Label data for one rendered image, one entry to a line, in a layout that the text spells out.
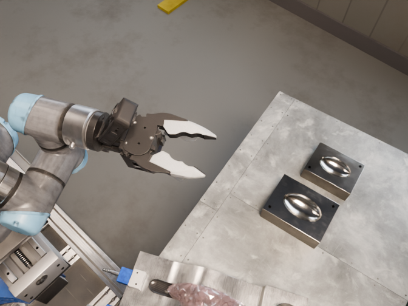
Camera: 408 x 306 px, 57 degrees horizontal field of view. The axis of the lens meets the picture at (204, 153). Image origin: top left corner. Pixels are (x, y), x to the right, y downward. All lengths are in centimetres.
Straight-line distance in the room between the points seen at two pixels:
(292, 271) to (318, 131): 55
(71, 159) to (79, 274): 118
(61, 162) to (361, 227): 97
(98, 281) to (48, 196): 117
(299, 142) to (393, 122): 135
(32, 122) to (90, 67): 216
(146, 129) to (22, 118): 22
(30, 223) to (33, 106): 20
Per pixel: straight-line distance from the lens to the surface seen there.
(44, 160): 76
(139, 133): 63
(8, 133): 103
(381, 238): 137
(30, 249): 115
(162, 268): 117
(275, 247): 126
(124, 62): 281
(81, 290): 189
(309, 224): 123
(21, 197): 73
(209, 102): 252
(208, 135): 62
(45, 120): 69
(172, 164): 61
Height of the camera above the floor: 199
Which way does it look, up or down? 60 degrees down
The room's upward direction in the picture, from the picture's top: straight up
